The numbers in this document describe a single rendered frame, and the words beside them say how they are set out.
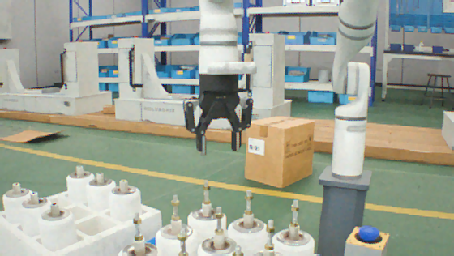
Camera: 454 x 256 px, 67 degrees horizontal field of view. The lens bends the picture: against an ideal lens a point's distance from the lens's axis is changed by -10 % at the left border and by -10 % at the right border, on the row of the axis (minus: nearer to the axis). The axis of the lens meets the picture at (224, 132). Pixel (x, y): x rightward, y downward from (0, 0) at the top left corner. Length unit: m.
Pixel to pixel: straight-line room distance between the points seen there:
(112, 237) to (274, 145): 1.04
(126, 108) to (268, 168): 1.77
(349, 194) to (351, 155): 0.11
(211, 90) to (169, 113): 2.41
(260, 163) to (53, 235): 1.21
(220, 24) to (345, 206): 0.66
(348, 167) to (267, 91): 1.74
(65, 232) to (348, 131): 0.80
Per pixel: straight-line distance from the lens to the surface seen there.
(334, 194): 1.11
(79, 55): 3.84
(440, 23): 6.58
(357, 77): 1.06
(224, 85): 0.68
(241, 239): 0.87
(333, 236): 1.17
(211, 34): 0.69
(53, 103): 4.04
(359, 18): 0.89
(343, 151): 1.09
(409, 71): 8.91
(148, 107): 3.20
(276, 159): 1.86
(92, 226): 1.18
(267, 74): 2.75
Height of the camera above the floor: 0.65
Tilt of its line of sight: 12 degrees down
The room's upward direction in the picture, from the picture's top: straight up
